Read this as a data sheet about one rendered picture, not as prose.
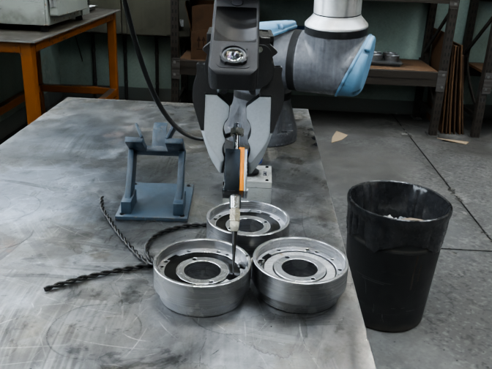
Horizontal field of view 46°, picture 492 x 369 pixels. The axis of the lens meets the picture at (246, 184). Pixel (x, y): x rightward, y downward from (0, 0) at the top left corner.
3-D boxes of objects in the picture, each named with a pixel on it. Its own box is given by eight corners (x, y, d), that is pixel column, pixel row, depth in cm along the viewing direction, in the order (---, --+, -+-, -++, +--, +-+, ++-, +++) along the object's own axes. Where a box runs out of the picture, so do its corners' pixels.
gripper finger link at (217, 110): (224, 158, 70) (235, 83, 66) (223, 176, 64) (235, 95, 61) (198, 154, 69) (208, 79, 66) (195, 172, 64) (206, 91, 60)
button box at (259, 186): (270, 211, 85) (272, 179, 83) (222, 208, 85) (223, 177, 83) (270, 189, 92) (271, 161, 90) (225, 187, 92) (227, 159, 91)
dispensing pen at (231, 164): (219, 271, 60) (224, 116, 63) (220, 274, 64) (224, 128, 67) (240, 271, 60) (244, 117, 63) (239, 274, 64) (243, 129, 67)
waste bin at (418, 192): (443, 343, 188) (467, 224, 172) (340, 337, 189) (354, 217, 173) (417, 286, 220) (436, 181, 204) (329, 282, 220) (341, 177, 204)
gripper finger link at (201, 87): (230, 130, 64) (242, 52, 61) (230, 135, 62) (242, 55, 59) (189, 124, 64) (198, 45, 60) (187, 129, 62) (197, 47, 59)
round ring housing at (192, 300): (268, 289, 65) (270, 257, 63) (209, 334, 57) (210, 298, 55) (196, 260, 70) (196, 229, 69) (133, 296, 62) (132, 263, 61)
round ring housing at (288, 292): (359, 284, 67) (363, 252, 65) (320, 329, 58) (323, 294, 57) (279, 258, 72) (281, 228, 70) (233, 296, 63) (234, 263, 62)
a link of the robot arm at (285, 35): (244, 80, 123) (247, 14, 118) (305, 87, 119) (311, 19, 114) (223, 91, 112) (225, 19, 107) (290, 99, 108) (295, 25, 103)
